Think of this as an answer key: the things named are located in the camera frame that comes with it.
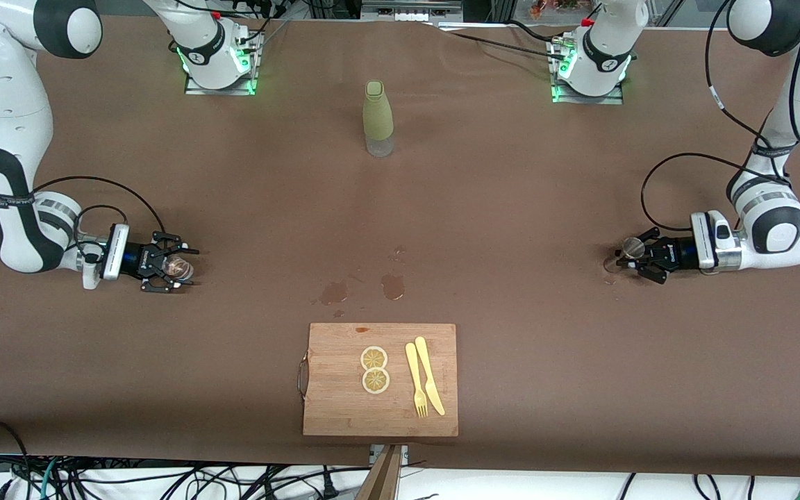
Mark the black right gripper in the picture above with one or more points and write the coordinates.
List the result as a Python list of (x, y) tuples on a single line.
[(138, 259)]

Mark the wooden cutting board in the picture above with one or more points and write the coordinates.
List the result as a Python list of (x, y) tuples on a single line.
[(334, 410)]

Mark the steel measuring cup jigger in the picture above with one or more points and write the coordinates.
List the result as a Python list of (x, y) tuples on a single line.
[(632, 246)]

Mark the yellow plastic fork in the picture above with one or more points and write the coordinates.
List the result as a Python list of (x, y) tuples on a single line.
[(412, 364)]

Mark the green sleeved glass bottle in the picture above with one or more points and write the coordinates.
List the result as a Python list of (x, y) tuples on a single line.
[(378, 114)]

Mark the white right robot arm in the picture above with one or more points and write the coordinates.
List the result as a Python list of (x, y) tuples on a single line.
[(11, 104)]

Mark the yellow plastic knife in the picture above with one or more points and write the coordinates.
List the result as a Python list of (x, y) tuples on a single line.
[(426, 368)]

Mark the brown wooden post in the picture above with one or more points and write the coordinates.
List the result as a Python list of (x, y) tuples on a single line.
[(382, 479)]

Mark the small metal bracket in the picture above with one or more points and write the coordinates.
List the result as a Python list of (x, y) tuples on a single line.
[(404, 453)]

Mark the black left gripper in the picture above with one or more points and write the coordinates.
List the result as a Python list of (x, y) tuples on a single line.
[(676, 253)]

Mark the clear glass shaker cup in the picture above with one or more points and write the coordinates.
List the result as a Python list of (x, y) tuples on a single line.
[(179, 267)]

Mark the lemon slice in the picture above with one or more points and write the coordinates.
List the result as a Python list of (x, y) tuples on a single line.
[(376, 380), (373, 358)]

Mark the grey device box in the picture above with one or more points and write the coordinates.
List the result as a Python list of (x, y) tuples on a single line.
[(410, 10)]

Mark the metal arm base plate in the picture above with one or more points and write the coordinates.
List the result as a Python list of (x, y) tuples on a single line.
[(195, 89), (608, 101)]

